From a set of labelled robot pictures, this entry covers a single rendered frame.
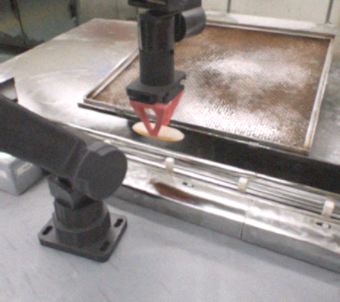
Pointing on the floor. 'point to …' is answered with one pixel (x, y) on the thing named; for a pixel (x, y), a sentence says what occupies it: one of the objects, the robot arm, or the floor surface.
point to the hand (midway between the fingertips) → (158, 127)
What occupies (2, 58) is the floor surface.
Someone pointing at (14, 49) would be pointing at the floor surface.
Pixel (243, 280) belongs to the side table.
